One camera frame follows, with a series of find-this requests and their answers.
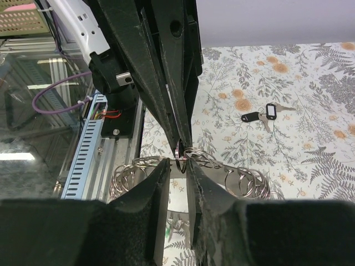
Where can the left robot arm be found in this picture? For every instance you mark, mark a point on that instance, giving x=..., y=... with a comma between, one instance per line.
x=84, y=20

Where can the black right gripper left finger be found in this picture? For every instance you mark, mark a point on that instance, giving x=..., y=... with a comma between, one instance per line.
x=129, y=230

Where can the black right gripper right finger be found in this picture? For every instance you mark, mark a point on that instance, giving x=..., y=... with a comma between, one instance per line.
x=298, y=232

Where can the large metal keyring disc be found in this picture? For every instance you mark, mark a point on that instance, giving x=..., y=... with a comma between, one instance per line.
x=199, y=177

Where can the green key tag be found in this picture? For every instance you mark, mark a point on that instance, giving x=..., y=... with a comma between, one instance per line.
x=167, y=232

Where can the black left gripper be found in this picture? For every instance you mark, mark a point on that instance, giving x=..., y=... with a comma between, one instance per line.
x=161, y=53

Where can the perforated beige box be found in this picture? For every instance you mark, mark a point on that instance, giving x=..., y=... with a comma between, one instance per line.
x=21, y=18

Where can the key with black white tag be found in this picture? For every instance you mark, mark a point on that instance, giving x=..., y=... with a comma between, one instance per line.
x=273, y=108

